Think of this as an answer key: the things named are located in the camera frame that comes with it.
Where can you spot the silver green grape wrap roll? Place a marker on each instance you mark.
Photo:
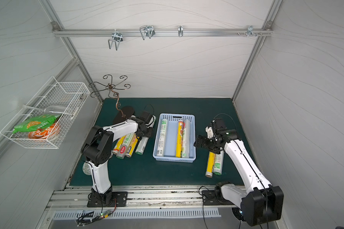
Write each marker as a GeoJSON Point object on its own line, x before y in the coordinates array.
{"type": "Point", "coordinates": [125, 145]}

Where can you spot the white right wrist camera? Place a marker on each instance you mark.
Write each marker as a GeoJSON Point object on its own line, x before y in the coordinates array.
{"type": "Point", "coordinates": [209, 132]}

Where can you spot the green snack bag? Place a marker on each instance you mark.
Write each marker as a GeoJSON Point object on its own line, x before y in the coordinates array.
{"type": "Point", "coordinates": [36, 123]}

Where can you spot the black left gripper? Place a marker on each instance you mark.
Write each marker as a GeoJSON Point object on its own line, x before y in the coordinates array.
{"type": "Point", "coordinates": [146, 131]}

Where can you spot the single metal hook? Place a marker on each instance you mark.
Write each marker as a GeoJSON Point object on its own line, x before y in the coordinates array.
{"type": "Point", "coordinates": [180, 31]}

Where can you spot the thin yellow wrap roll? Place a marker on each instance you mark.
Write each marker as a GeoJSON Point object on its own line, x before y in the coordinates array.
{"type": "Point", "coordinates": [179, 139]}

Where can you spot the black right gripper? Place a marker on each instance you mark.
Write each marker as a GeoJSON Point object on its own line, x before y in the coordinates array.
{"type": "Point", "coordinates": [208, 143]}

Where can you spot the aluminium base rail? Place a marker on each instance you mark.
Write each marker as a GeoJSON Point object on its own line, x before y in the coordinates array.
{"type": "Point", "coordinates": [139, 197]}

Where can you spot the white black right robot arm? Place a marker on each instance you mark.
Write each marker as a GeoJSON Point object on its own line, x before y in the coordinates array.
{"type": "Point", "coordinates": [260, 202]}

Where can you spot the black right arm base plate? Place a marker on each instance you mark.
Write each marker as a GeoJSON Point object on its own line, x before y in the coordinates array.
{"type": "Point", "coordinates": [210, 199]}

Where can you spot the double metal hook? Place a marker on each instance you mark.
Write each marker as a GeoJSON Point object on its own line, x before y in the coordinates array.
{"type": "Point", "coordinates": [115, 40]}
{"type": "Point", "coordinates": [147, 31]}

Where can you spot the aluminium crossbar rail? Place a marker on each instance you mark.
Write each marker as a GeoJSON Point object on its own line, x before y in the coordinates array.
{"type": "Point", "coordinates": [187, 32]}

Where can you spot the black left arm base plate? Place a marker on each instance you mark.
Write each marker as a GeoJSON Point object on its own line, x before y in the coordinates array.
{"type": "Point", "coordinates": [111, 199]}

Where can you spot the large yellow wrap roll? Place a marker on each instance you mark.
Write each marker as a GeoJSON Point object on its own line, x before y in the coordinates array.
{"type": "Point", "coordinates": [118, 145]}

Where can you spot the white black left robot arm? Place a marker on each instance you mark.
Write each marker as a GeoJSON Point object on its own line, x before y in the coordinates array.
{"type": "Point", "coordinates": [98, 146]}

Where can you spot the yellow PE wrap roll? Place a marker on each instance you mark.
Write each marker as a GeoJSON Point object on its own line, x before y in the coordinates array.
{"type": "Point", "coordinates": [132, 146]}

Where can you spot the brown metal hook stand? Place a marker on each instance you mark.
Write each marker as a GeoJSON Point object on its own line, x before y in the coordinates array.
{"type": "Point", "coordinates": [113, 89]}

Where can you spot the yellow red wrap roll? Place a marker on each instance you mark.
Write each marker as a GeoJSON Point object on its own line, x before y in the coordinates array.
{"type": "Point", "coordinates": [210, 165]}

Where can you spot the double metal hook left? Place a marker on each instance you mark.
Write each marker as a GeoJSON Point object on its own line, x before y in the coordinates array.
{"type": "Point", "coordinates": [115, 40]}

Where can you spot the white wire wall basket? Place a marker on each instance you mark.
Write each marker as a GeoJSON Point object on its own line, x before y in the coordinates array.
{"type": "Point", "coordinates": [64, 98]}

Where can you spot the orange snack package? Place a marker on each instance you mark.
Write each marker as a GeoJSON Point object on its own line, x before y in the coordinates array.
{"type": "Point", "coordinates": [49, 133]}

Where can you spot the white green plastic wrap roll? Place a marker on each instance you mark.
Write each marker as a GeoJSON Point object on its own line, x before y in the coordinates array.
{"type": "Point", "coordinates": [185, 139]}

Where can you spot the light blue perforated plastic basket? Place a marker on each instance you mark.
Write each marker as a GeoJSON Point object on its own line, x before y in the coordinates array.
{"type": "Point", "coordinates": [169, 154]}

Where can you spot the double metal hook middle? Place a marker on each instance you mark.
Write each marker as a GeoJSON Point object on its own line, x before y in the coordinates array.
{"type": "Point", "coordinates": [147, 31]}

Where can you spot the white translucent wrap roll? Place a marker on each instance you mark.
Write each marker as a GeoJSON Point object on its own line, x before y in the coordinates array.
{"type": "Point", "coordinates": [162, 137]}

